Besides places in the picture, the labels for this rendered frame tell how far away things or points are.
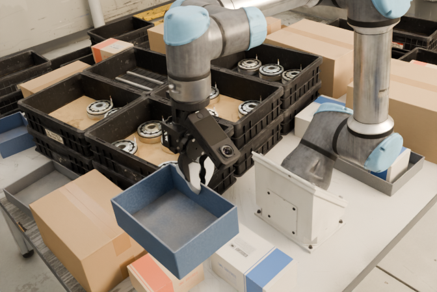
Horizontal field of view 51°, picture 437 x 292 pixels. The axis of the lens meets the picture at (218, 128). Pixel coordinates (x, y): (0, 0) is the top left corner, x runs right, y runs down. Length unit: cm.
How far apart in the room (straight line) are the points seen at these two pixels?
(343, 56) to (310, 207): 90
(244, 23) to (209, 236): 38
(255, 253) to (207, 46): 64
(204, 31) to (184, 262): 39
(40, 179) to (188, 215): 95
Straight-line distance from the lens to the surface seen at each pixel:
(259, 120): 157
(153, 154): 153
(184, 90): 78
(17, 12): 476
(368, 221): 146
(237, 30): 79
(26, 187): 177
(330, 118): 130
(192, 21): 73
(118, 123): 160
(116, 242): 125
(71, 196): 140
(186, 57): 75
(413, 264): 233
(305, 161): 129
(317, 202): 124
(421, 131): 169
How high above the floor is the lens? 171
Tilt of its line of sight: 33 degrees down
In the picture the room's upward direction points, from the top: 5 degrees counter-clockwise
